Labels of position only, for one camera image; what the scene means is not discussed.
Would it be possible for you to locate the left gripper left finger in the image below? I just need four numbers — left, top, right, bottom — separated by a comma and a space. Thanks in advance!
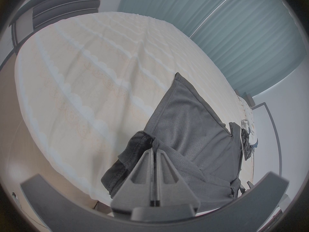
111, 148, 154, 213

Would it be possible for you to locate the black chest of drawers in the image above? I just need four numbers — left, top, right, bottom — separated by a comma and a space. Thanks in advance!
8, 0, 100, 54

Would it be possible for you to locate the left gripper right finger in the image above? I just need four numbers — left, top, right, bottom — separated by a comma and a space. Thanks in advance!
154, 149, 201, 212

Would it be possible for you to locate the black T-shirt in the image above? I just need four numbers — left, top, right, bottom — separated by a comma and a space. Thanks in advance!
101, 72, 247, 212

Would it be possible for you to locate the blue-green curtain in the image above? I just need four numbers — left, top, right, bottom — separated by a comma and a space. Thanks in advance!
191, 0, 304, 97
117, 0, 242, 37

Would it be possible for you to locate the white printed pillow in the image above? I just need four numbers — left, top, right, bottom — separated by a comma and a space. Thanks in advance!
238, 97, 256, 142

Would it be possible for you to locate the grey bedside table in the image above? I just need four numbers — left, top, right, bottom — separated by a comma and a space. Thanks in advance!
234, 89, 256, 107

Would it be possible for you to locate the bed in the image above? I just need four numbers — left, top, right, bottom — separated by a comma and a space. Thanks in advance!
15, 12, 283, 207

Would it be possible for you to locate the pile of clothes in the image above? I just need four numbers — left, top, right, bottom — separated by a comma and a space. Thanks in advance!
240, 119, 259, 161

